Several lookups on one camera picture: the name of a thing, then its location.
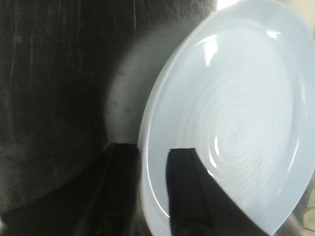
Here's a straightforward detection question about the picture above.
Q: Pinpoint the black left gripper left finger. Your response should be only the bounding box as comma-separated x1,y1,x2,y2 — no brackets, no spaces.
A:
0,143,139,236

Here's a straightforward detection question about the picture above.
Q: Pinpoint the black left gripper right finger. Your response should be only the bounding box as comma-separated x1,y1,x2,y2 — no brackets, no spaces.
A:
166,148,265,236

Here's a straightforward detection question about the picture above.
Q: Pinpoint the light blue plate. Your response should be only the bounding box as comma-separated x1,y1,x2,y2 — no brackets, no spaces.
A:
138,0,315,236

